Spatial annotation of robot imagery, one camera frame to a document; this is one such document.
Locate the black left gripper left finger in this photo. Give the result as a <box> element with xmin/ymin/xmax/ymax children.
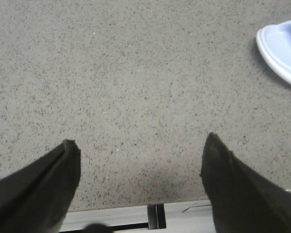
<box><xmin>0</xmin><ymin>140</ymin><xmax>81</xmax><ymax>233</ymax></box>

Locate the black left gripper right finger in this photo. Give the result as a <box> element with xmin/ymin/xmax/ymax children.
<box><xmin>200</xmin><ymin>133</ymin><xmax>291</xmax><ymax>233</ymax></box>

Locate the light blue slipper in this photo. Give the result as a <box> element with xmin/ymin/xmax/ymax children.
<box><xmin>256</xmin><ymin>20</ymin><xmax>291</xmax><ymax>85</ymax></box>

